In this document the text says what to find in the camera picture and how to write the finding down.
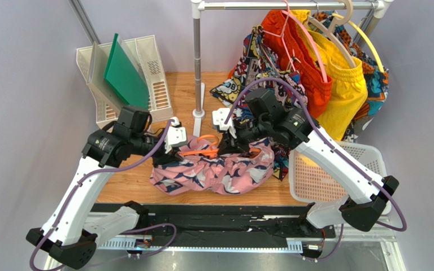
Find orange plastic hanger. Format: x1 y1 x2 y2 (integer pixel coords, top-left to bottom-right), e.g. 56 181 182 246
178 134 267 159

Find pink shark print shorts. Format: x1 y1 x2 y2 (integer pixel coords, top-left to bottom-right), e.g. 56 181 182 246
149 138 275 196

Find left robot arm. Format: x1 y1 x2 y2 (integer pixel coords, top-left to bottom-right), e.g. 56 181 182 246
26 105 187 269

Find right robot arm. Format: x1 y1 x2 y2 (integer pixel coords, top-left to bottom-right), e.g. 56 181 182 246
212 88 400 232

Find comic print shorts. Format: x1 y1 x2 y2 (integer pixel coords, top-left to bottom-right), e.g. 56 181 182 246
209 24 309 181

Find yellow shorts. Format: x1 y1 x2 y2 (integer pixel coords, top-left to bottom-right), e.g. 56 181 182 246
286 10 367 141

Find pink plastic hanger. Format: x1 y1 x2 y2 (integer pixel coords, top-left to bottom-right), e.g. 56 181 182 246
262 9 332 88

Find beige wooden hanger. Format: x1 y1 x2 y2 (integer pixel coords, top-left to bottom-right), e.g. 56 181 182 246
307 0 358 69

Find blue orange patterned shorts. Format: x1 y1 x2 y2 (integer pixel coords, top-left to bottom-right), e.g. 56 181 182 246
304 15 389 142

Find yellow plastic hanger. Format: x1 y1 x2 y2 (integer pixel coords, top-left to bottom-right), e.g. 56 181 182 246
335 20 385 73

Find white plastic laundry basket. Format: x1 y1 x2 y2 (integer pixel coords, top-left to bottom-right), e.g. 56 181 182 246
288 141 390 215

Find green plastic board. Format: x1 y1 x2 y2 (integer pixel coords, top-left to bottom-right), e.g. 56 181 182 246
103 33 150 109

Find grey plastic board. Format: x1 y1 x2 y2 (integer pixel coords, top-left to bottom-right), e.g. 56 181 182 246
86 42 125 117

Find metal clothes rack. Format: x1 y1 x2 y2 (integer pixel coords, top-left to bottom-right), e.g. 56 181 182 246
189 0 394 136

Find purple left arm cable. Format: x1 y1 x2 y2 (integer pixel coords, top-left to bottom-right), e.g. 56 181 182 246
29 119 178 271

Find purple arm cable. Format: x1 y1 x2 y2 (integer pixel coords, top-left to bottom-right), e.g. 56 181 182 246
29 119 178 271
223 77 408 263

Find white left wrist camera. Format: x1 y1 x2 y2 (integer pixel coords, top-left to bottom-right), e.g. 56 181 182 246
165 117 188 153

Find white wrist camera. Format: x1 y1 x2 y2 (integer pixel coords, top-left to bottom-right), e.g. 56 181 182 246
165 117 188 153
211 107 237 138

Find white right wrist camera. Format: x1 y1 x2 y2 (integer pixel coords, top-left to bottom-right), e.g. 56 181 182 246
211 107 237 138

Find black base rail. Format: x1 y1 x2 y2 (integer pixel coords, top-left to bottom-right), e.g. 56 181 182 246
90 203 336 249

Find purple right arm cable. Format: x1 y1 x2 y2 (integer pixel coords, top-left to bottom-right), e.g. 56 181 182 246
223 77 408 263

